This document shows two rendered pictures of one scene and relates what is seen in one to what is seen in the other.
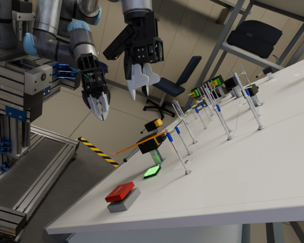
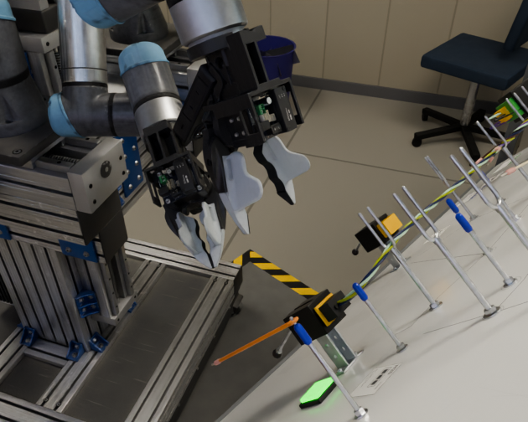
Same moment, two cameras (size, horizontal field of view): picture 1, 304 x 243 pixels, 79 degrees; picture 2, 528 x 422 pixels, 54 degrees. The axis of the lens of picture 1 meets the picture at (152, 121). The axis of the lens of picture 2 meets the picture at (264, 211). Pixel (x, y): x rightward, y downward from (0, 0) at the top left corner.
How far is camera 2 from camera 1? 0.24 m
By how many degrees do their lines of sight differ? 23
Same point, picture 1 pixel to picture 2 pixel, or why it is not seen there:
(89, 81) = (168, 187)
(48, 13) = (80, 43)
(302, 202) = not seen: outside the picture
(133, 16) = (199, 54)
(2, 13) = (7, 69)
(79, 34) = (138, 80)
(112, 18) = not seen: outside the picture
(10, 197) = (114, 409)
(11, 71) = (45, 175)
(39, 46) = (78, 118)
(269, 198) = not seen: outside the picture
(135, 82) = (239, 196)
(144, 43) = (234, 109)
